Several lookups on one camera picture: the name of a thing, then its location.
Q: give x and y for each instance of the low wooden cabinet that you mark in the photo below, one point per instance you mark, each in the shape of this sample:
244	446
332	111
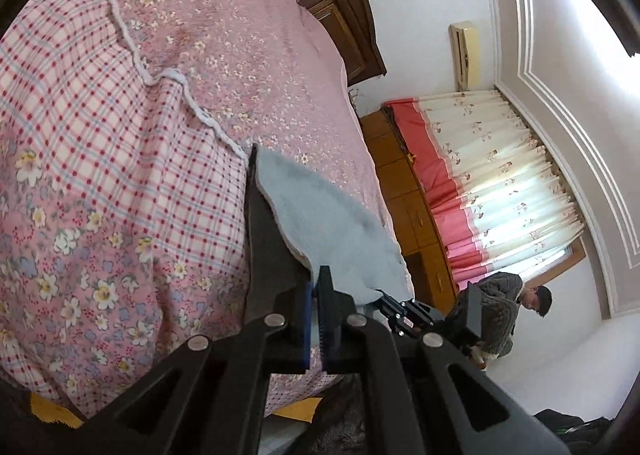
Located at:
415	215

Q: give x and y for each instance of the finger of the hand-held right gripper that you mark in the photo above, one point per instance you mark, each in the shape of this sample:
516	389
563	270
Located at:
402	327
400	304

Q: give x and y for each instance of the dark bag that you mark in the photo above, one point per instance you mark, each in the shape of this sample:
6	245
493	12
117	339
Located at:
570	430

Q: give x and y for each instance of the red and white floral curtain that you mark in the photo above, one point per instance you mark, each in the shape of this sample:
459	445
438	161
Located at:
495	180

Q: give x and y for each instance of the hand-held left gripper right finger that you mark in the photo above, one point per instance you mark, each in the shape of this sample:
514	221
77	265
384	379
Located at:
326	325

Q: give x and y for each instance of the person's right hand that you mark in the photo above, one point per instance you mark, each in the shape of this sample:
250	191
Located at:
481	357

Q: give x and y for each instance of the window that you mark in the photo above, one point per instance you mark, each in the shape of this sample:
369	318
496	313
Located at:
562	265

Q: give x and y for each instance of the cream air conditioner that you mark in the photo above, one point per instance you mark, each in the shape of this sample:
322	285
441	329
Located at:
464	55

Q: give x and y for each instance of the grey fluffy cloth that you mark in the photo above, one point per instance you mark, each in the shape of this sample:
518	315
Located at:
342	417

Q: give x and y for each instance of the pink floral bedspread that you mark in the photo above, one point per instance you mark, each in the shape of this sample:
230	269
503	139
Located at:
150	145

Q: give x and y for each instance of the grey fleece pants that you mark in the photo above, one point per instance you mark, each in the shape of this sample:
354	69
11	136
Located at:
325	220

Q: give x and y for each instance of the person's upper body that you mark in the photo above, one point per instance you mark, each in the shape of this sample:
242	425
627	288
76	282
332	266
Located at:
502	310

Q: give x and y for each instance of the dark wooden headboard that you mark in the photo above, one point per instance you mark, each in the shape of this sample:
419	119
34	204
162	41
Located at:
340	0

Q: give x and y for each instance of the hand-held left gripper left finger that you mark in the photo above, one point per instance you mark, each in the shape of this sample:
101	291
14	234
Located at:
306	330

